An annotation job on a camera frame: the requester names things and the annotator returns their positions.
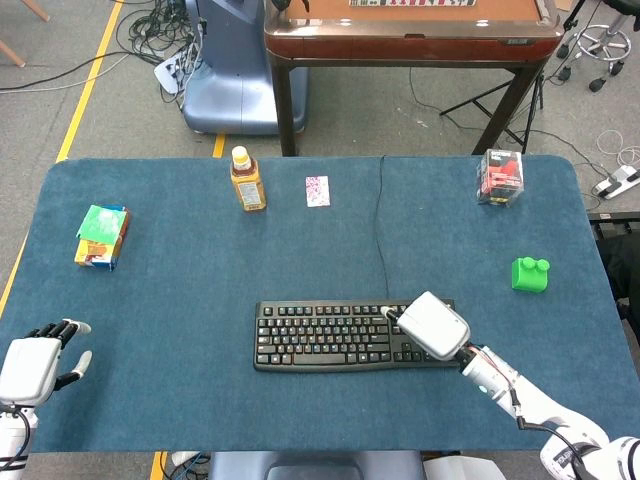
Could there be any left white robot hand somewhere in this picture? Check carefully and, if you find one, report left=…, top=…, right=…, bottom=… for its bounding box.
left=0, top=318, right=94, bottom=407

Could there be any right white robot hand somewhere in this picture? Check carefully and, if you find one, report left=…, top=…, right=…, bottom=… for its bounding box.
left=379, top=291, right=472, bottom=362

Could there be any black computer keyboard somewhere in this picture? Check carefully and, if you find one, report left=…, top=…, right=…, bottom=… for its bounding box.
left=252, top=298, right=464, bottom=373

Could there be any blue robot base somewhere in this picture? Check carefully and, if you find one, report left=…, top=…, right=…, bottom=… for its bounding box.
left=181, top=0, right=310, bottom=136

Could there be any green toy block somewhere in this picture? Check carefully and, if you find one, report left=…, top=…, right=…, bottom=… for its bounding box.
left=510, top=256, right=551, bottom=294

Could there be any green and orange carton box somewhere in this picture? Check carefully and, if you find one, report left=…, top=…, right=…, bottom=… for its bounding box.
left=73, top=204, right=131, bottom=274

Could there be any clear box with red black print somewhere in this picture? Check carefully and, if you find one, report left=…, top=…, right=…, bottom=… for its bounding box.
left=476, top=148, right=527, bottom=207

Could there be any pink patterned card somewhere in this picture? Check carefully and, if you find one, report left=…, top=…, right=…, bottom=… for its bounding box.
left=305, top=175, right=332, bottom=209

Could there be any blue robot torso base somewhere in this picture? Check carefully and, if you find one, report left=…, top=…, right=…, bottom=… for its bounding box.
left=207, top=450, right=506, bottom=480

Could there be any blue felt table mat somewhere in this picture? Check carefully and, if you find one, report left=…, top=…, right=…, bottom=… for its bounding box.
left=0, top=154, right=640, bottom=454

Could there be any black tripod stand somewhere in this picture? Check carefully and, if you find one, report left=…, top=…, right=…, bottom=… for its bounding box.
left=439, top=72, right=546, bottom=154

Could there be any white power strip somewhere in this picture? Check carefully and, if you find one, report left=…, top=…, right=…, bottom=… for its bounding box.
left=592, top=165, right=640, bottom=201

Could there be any amber tea bottle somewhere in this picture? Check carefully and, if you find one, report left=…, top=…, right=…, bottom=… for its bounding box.
left=229, top=145, right=268, bottom=213

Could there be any brown mahjong table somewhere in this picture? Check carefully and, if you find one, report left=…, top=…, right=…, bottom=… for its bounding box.
left=263, top=0, right=562, bottom=157

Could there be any wooden chair leg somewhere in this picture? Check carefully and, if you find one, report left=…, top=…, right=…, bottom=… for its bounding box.
left=0, top=39, right=27, bottom=69

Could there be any chrome stool base with casters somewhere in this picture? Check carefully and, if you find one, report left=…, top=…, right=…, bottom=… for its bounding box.
left=555, top=0, right=634, bottom=93

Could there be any row of mahjong tiles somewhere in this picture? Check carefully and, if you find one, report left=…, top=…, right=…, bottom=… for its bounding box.
left=348, top=0, right=478, bottom=8

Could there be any black keyboard cable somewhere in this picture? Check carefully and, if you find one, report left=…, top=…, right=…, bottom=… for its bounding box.
left=374, top=155, right=392, bottom=301

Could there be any tangle of black cables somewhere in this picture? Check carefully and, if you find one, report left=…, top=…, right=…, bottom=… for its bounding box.
left=114, top=0, right=207, bottom=106

